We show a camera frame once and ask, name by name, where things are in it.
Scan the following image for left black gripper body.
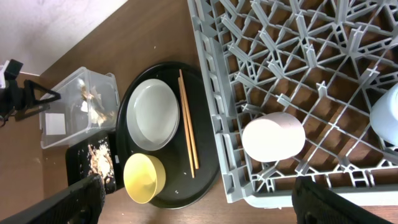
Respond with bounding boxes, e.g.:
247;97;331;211
1;80;26;120

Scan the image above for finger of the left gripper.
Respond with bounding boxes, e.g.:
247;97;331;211
24;80;61;105
14;104;50;121

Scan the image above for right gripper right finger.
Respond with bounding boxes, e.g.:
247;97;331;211
292;177;390;224

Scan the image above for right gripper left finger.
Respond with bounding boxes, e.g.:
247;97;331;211
1;174;106;223

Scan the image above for peanut shells food scraps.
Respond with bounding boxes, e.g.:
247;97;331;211
78;139;116;188

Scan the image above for yellow bowl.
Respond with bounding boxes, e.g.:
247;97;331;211
123;153;166;204

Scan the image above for gold foil wrapper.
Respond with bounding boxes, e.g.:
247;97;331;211
80;85;114;127

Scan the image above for pink plastic cup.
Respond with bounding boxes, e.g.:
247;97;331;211
241;112;306;162

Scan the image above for light blue plastic cup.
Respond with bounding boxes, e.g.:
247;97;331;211
370;84;397;146

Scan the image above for wooden chopstick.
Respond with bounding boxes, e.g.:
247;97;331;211
179;69;200;169
178;78;195;179

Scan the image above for white napkin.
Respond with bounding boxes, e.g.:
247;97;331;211
78;78;103;113

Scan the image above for grey dishwasher rack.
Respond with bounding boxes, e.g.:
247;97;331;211
188;0;397;208

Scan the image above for black rectangular tray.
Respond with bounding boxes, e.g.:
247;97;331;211
65;131;124;194

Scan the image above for clear plastic storage bin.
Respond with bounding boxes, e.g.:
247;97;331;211
39;67;120;149

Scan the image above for round black serving tray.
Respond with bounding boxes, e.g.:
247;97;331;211
116;62;220;209

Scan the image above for grey round plate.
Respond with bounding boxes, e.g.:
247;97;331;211
126;79;180;151

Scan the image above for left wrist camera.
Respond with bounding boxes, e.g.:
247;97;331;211
1;59;23;89

